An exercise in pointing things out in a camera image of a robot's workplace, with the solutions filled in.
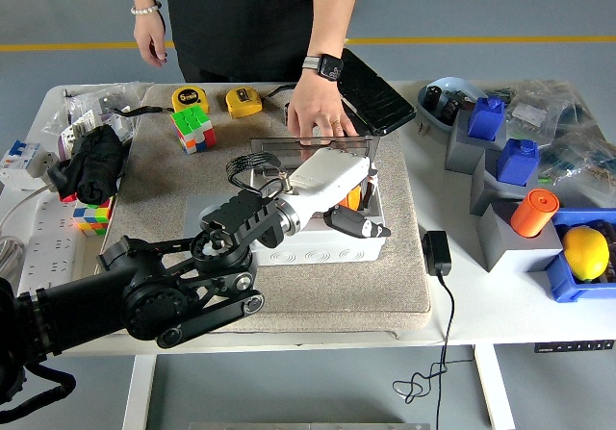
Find person's right hand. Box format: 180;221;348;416
133;12;168;69

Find black cloth bundle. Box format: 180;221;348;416
47;124;130;206

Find black tape measure strap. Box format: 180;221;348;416
110;105;175;116

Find black power adapter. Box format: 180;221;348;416
422;230;453;277

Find orange cylindrical battery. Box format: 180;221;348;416
510;188;562;240
339;187;374;213

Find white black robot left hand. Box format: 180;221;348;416
279;148;392;240

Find small colourful puzzle cube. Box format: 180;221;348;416
72;196;116;237

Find black table control panel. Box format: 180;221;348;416
533;340;616;354

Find grey junction box clear lid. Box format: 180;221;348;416
247;136;389;267

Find white table leg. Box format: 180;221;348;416
121;354;158;430
473;344;516;430

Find clear bags with small hardware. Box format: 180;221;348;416
42;81;155;145

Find yellow tape measure round label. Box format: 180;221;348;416
171;87;212;114

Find large colourful puzzle cube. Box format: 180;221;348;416
169;105;217;155

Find person's torso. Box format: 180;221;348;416
166;0;365;84

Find black smartwatch grey band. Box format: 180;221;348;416
301;53;346;83

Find clear bags of parts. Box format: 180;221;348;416
485;78;616;210

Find yellow lemon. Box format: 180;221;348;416
561;226;611;282

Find grey-brown fabric mat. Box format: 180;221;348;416
95;82;433;338

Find light blue bowl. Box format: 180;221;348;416
416;76;487;133

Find black adapter cord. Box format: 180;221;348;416
392;273;475;430

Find person's left hand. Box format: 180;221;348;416
286;68;360;145

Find white power strip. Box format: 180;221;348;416
16;193;81;296

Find white circuit breaker blue lever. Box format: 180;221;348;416
0;139;60;191

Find grey holder block with hole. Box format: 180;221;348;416
184;192;242;239

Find white bead bracelet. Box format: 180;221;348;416
129;0;164;16

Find blue plastic bin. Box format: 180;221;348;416
544;208;616;304

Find blue plastic block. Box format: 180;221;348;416
495;138;540;186
468;96;506;142

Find yellow tape measure square label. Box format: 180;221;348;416
225;87;265;119

